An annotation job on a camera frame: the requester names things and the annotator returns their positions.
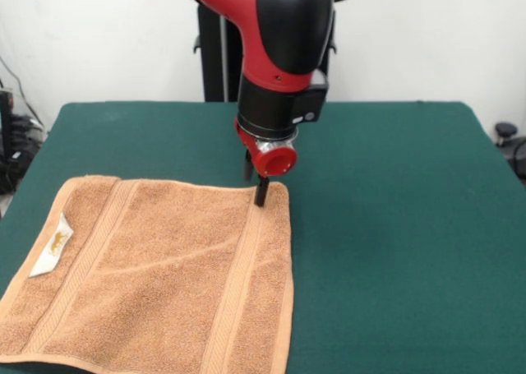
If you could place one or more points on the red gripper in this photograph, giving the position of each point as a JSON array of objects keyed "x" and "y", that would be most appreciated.
[{"x": 275, "y": 160}]

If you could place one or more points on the tan terry towel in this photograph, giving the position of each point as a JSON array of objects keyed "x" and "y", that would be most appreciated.
[{"x": 164, "y": 267}]

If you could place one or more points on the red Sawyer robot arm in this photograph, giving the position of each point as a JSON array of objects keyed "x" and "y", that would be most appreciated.
[{"x": 279, "y": 61}]

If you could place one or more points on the dark green table cloth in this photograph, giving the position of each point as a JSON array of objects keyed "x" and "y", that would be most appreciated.
[{"x": 390, "y": 226}]

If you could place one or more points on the black upright device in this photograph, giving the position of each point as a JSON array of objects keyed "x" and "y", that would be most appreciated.
[{"x": 5, "y": 123}]

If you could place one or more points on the office chair base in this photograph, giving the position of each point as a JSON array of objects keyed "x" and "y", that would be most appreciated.
[{"x": 506, "y": 129}]

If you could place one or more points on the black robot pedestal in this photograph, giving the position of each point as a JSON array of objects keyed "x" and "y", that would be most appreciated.
[{"x": 213, "y": 53}]

